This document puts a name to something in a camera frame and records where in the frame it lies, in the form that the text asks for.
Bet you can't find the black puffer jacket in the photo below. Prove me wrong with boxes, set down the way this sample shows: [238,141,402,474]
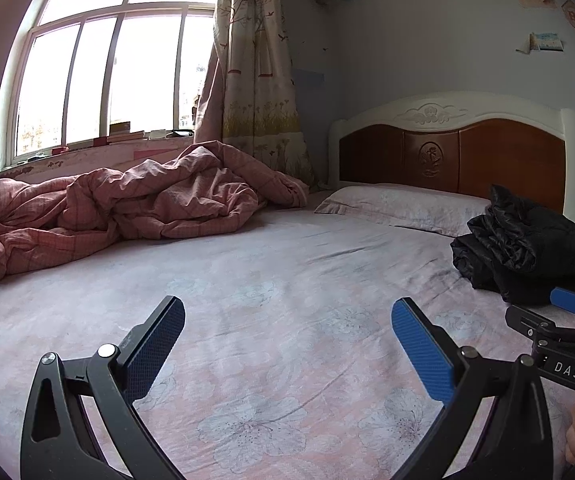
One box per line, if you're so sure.
[450,185,575,308]

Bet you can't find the pink pillow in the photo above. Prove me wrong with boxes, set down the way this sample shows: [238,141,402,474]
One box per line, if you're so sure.
[315,184,490,237]

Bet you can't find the wooden white headboard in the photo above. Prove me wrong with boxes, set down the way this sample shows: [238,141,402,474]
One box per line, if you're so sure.
[327,91,575,222]

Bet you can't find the pink bed sheet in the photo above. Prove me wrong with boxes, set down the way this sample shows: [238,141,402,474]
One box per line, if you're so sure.
[0,207,530,479]

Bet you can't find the pink quilted duvet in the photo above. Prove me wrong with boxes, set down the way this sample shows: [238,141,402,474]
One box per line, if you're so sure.
[0,141,308,281]

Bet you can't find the books on windowsill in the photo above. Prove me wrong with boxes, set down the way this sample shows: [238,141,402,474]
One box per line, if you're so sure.
[108,122,146,143]

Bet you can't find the patterned beige curtain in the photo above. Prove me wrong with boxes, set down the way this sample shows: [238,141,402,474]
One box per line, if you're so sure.
[194,0,317,185]

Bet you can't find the white framed window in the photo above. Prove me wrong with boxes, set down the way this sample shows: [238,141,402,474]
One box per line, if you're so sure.
[0,0,216,170]

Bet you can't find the small wall shelf card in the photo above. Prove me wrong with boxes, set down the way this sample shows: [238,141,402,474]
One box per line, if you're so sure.
[515,32,564,54]

